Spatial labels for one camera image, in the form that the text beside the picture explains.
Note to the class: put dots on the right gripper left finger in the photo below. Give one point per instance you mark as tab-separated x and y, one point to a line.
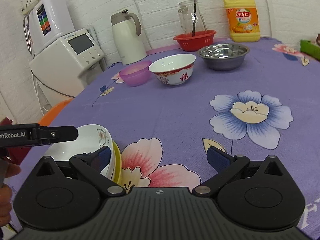
90	165

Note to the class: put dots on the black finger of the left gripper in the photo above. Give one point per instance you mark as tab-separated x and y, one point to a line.
52	135

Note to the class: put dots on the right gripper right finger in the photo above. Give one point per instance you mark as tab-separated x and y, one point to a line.
227	167

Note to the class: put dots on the white floral shallow plate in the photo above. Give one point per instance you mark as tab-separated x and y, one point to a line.
91	138

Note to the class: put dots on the yellow plate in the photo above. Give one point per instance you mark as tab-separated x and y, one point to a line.
116	177

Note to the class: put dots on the white red ceramic bowl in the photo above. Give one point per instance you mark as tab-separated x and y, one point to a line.
173	70

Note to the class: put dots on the person's left hand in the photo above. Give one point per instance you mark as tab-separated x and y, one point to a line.
6	192

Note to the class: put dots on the orange plastic basin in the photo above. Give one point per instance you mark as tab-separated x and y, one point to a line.
48	118

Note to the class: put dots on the dark red thermos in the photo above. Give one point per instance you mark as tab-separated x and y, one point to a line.
15	154

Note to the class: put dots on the white water dispenser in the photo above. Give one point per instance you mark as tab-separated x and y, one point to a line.
68	65

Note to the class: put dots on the purple floral tablecloth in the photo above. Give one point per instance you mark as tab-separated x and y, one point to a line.
268	106

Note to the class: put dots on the purple plastic bowl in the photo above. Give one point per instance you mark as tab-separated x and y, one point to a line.
136	74

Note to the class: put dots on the stainless steel bowl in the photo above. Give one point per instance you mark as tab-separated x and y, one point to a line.
223	57

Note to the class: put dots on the white water purifier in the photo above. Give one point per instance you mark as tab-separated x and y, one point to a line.
45	23

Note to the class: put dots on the red plastic colander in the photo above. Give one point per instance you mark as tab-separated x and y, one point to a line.
188	42

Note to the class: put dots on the white thermos jug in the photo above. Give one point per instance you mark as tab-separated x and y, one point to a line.
126	30

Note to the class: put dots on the black stirring stick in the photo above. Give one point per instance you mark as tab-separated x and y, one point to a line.
194	19

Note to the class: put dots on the green box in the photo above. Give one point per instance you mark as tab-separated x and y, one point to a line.
311	49

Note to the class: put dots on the yellow detergent bottle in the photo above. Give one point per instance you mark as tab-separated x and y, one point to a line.
243	20

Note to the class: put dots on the glass pitcher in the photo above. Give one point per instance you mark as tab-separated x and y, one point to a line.
185	14

